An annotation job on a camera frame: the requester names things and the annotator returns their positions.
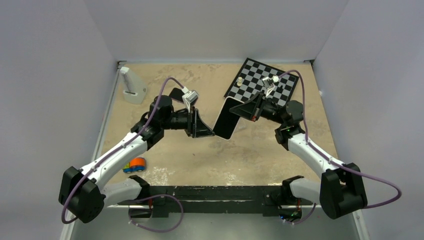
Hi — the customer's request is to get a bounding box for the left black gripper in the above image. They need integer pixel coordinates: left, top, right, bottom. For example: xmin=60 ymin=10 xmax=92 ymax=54
xmin=161 ymin=105 xmax=214 ymax=138

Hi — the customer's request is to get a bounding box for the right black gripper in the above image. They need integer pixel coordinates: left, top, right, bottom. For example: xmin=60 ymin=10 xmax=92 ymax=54
xmin=229 ymin=91 xmax=287 ymax=126

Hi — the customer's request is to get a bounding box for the clear phone case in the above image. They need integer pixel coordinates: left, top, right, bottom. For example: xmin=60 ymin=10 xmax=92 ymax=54
xmin=235 ymin=119 xmax=247 ymax=132

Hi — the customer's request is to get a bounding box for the phone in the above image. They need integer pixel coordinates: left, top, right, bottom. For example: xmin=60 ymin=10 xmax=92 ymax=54
xmin=169 ymin=87 xmax=184 ymax=104
xmin=212 ymin=96 xmax=243 ymax=141

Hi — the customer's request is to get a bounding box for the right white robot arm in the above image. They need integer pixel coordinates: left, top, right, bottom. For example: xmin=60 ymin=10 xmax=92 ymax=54
xmin=229 ymin=93 xmax=368 ymax=220

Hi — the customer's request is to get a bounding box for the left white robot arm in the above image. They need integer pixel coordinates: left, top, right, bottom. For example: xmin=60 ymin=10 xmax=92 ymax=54
xmin=58 ymin=95 xmax=215 ymax=224

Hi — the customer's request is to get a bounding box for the white chess piece left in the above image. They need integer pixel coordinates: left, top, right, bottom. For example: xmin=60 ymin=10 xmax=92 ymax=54
xmin=236 ymin=76 xmax=244 ymax=87

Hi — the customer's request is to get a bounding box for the black white chessboard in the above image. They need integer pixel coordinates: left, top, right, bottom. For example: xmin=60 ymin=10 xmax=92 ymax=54
xmin=224 ymin=58 xmax=299 ymax=106

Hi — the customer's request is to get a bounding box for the colourful toy car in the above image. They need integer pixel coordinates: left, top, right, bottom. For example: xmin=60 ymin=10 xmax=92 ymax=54
xmin=122 ymin=157 xmax=146 ymax=174

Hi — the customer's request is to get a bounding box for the white dispenser stand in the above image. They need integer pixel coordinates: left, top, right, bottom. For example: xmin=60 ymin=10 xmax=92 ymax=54
xmin=119 ymin=66 xmax=148 ymax=105

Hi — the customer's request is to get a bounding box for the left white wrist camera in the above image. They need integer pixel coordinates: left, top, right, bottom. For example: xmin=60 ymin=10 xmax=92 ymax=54
xmin=182 ymin=87 xmax=199 ymax=112

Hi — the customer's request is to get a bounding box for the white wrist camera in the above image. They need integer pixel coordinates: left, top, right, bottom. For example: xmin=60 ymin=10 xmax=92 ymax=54
xmin=262 ymin=75 xmax=280 ymax=98
xmin=182 ymin=87 xmax=199 ymax=112

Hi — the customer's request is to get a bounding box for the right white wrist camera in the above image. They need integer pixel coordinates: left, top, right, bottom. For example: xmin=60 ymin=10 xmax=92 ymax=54
xmin=262 ymin=75 xmax=280 ymax=98

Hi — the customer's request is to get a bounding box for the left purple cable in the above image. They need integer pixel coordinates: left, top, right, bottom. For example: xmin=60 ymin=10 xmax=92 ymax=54
xmin=61 ymin=77 xmax=186 ymax=225

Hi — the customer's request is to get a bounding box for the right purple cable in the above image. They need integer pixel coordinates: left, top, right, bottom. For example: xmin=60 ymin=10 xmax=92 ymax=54
xmin=278 ymin=69 xmax=403 ymax=210

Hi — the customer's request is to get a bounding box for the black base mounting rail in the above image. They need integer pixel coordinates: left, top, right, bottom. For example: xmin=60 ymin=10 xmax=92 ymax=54
xmin=120 ymin=185 xmax=303 ymax=222

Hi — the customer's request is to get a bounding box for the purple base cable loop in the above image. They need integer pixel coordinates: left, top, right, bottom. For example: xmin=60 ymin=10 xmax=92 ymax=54
xmin=128 ymin=193 xmax=185 ymax=234

